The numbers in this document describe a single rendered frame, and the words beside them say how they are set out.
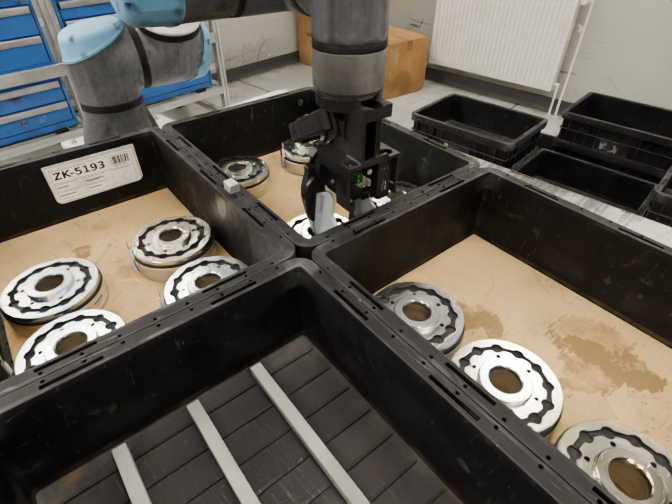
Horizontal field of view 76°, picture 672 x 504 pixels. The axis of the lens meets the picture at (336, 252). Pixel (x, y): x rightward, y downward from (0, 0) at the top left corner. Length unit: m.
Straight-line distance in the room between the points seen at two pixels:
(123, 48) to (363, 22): 0.60
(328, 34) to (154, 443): 0.40
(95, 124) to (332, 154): 0.60
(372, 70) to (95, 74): 0.61
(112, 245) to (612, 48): 3.21
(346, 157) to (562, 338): 0.31
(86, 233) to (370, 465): 0.51
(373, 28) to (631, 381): 0.43
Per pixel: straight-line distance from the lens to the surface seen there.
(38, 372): 0.40
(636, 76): 3.46
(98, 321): 0.53
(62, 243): 0.72
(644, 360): 0.57
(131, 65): 0.95
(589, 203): 1.07
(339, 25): 0.43
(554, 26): 3.44
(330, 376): 0.46
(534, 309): 0.56
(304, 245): 0.44
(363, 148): 0.45
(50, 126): 2.59
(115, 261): 0.64
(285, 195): 0.71
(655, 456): 0.46
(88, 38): 0.93
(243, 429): 0.43
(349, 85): 0.44
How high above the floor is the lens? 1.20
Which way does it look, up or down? 40 degrees down
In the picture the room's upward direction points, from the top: straight up
